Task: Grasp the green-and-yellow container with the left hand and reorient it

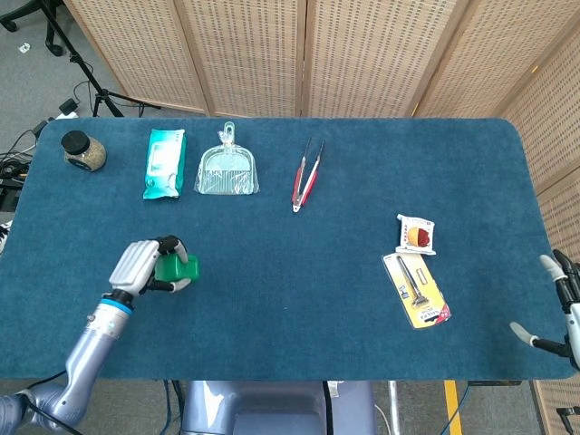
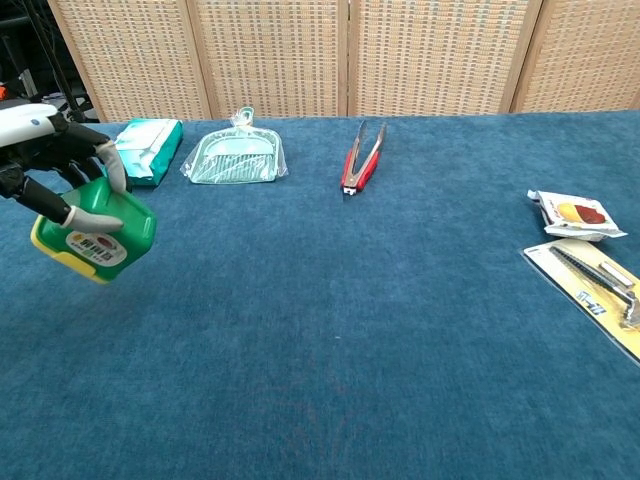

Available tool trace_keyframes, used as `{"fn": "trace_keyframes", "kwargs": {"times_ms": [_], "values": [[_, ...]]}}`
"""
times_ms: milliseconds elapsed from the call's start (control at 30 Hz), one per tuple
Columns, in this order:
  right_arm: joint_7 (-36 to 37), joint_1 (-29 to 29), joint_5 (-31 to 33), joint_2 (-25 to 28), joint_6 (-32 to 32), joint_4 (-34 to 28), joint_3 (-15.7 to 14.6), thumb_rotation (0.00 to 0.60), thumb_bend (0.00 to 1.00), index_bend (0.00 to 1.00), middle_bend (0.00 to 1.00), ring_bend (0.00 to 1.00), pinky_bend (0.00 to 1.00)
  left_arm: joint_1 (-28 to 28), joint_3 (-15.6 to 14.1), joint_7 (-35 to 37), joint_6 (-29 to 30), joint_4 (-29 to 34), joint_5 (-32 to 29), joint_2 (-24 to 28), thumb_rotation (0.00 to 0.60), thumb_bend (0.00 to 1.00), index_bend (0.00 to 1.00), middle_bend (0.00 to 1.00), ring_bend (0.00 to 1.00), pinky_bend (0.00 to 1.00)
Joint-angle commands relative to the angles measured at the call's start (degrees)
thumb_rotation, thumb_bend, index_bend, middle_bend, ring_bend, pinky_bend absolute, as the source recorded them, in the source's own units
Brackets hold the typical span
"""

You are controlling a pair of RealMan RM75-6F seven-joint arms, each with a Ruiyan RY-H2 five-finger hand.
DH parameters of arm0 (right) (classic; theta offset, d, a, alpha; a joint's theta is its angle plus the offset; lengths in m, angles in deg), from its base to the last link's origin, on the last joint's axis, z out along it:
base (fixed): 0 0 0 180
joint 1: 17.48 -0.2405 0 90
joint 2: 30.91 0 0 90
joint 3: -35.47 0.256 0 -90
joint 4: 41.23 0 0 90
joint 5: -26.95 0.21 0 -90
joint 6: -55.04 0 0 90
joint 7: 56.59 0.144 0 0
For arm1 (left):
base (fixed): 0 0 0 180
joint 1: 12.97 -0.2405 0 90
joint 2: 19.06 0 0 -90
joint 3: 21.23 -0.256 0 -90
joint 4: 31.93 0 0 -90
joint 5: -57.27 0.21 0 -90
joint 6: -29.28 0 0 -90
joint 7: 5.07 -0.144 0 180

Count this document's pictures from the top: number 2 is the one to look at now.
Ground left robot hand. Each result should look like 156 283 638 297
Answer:
0 112 129 234

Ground woven wooden folding screen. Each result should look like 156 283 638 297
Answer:
47 0 640 123

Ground teal wet wipes pack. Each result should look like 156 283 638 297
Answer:
113 118 184 189

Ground black tripod stand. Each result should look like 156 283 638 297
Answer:
19 0 101 125

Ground white snack packet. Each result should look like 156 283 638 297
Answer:
526 189 629 243

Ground mint green bagged dustpan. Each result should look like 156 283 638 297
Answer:
180 106 290 186

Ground knife on yellow blister card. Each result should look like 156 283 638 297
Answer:
520 237 640 365

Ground blue table cloth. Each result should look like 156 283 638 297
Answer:
0 110 640 480

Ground green tub with yellow lid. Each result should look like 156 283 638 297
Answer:
29 175 159 286

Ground red-handled metal tongs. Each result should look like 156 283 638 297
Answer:
340 119 388 198

